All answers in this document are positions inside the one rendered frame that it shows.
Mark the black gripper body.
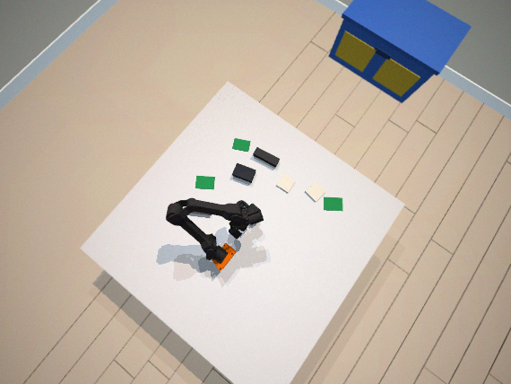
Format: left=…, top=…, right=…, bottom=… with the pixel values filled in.
left=229, top=204, right=261, bottom=239

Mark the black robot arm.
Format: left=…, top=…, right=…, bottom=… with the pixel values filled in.
left=166, top=198, right=264, bottom=264

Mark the cream flat square tile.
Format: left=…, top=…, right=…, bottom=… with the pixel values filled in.
left=305, top=182, right=325, bottom=201

